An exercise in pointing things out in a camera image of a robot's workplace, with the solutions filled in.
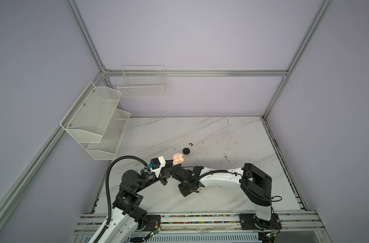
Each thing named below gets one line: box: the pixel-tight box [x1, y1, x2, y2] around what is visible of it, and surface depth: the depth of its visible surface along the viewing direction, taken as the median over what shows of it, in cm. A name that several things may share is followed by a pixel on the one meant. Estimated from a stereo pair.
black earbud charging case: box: [182, 147, 191, 155], surface depth 103 cm
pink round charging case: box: [172, 152, 184, 166], surface depth 62 cm
